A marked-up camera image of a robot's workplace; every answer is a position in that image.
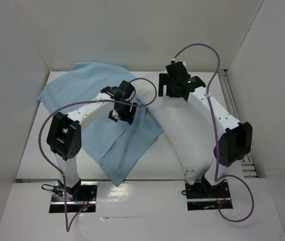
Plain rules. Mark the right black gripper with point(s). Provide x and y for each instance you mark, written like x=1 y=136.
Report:
x=163 y=84

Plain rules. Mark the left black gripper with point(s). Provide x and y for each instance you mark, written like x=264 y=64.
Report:
x=128 y=115

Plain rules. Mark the light blue pillowcase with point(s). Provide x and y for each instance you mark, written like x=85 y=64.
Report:
x=116 y=147

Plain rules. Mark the white pillow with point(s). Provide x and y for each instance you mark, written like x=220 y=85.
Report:
x=189 y=133

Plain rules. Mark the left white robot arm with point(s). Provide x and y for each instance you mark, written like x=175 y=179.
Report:
x=64 y=136

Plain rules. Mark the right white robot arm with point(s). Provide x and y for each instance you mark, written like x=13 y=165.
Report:
x=233 y=138

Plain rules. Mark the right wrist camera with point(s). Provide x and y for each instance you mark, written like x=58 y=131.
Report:
x=180 y=60

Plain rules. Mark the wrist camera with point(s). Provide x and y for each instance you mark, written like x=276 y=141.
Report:
x=127 y=90
x=180 y=60

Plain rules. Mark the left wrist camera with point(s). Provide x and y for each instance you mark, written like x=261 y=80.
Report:
x=127 y=90

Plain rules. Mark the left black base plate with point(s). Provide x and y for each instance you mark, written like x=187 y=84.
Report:
x=84 y=198

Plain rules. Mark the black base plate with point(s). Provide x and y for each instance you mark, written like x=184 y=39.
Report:
x=198 y=199
x=84 y=198

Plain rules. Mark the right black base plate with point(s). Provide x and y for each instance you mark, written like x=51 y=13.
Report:
x=198 y=199

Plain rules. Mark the aluminium rail frame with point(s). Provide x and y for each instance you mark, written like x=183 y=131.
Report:
x=247 y=165

